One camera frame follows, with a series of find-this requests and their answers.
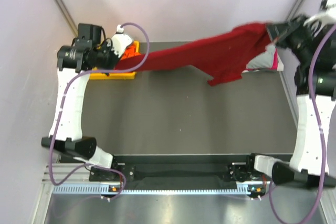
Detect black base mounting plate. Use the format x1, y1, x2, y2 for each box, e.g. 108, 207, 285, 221
88, 163, 260, 183

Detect folded grey t shirt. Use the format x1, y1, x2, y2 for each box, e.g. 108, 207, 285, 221
246, 45, 276, 70

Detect aluminium frame rail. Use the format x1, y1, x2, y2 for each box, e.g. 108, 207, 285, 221
41, 162, 329, 183

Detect orange t shirt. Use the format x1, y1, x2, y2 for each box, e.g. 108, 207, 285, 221
122, 45, 137, 59

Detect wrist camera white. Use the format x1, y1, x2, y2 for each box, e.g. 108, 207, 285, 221
304, 0, 335, 26
111, 25, 133, 58

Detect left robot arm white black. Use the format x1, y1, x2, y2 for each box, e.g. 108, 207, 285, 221
41, 23, 133, 180

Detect folded pink white t shirt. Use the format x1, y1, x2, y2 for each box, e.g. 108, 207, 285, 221
243, 49, 284, 73

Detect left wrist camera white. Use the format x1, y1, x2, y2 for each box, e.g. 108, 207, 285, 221
111, 25, 133, 58

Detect dark red t shirt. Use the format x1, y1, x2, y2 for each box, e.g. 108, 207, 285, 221
115, 23, 270, 86

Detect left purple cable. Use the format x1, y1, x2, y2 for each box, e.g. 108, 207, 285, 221
48, 22, 151, 201

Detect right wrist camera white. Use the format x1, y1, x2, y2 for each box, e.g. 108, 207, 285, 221
304, 0, 335, 26

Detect yellow plastic bin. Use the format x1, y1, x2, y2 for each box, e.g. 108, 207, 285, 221
89, 41, 140, 80

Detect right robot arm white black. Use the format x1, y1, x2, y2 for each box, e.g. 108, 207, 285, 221
245, 14, 335, 189

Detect grey slotted cable duct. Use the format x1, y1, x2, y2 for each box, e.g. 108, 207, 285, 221
52, 184, 251, 195

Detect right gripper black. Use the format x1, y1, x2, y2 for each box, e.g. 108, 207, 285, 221
265, 14, 316, 65

